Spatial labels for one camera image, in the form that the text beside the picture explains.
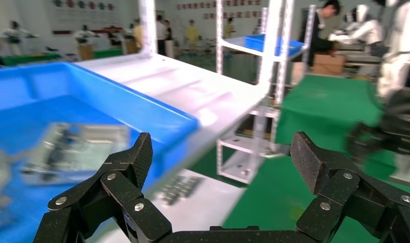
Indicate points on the white background shelf rack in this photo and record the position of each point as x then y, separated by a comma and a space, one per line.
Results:
219, 33

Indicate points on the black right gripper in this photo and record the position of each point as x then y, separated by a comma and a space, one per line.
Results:
403, 114

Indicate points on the person in dark jacket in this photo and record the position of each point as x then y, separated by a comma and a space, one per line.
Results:
317, 40

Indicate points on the brown cardboard box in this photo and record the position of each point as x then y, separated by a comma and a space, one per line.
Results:
329, 64

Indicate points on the large blue plastic bin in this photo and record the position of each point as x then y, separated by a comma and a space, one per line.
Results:
124, 110

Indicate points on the person in dark shirt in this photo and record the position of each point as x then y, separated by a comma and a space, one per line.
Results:
169, 35

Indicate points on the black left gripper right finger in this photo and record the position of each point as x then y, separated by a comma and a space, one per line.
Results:
335, 182

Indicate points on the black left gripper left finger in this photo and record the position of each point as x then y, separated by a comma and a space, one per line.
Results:
124, 187

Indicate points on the small blue plastic bin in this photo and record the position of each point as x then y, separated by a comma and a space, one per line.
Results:
258, 42

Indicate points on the white humanoid robot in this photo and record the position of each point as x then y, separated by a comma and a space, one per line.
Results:
366, 28
14, 35
84, 37

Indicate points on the notched metal rail strip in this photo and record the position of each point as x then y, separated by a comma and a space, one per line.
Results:
177, 194
173, 199
188, 182
184, 187

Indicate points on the green table cloth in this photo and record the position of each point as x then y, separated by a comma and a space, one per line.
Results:
275, 201
325, 110

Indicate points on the metal plate with raised rim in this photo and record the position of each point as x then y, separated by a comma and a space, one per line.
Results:
91, 151

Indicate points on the person in white shirt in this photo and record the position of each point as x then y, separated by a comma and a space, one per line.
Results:
160, 32

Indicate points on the person in yellow shirt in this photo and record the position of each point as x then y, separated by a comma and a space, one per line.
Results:
192, 33
229, 29

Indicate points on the white paper sheet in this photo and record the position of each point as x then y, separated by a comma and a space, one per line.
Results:
198, 211

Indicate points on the person in orange shirt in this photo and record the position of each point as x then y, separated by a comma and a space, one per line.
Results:
138, 33

